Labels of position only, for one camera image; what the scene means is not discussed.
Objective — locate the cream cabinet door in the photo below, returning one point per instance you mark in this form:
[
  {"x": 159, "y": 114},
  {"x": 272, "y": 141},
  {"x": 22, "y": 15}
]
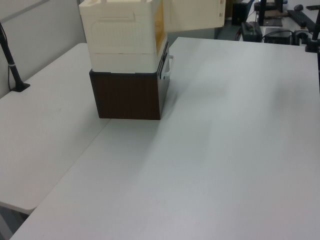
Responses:
[{"x": 195, "y": 13}]

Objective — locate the cream plastic cabinet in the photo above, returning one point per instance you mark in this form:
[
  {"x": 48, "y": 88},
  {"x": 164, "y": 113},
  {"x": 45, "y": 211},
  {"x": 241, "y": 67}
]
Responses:
[{"x": 117, "y": 37}]

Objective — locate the dark brown wooden drawer box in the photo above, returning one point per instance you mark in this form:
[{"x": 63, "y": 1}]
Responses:
[{"x": 125, "y": 97}]

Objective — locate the black device with green label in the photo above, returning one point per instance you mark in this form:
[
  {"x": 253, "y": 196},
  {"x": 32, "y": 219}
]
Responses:
[{"x": 251, "y": 32}]

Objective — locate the black computer tower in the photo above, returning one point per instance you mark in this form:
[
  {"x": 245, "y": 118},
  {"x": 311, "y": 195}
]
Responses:
[{"x": 238, "y": 15}]

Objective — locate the black electronics box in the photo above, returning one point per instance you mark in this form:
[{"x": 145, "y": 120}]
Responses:
[{"x": 276, "y": 37}]

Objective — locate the black monitor stand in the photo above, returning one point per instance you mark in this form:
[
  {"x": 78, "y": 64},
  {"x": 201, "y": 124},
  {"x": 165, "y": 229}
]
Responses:
[{"x": 268, "y": 21}]

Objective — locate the black keyboard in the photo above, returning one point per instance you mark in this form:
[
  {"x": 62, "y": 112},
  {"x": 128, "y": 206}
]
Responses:
[{"x": 300, "y": 17}]

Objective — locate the black computer mouse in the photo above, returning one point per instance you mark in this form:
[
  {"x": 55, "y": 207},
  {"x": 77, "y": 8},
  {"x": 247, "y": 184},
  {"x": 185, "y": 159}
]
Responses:
[{"x": 298, "y": 7}]

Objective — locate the black camera stand pole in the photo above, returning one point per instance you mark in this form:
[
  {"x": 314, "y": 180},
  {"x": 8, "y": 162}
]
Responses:
[{"x": 11, "y": 65}]

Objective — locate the black clamp mount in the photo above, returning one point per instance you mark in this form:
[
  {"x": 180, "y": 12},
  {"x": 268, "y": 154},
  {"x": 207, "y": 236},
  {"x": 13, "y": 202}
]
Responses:
[{"x": 311, "y": 45}]

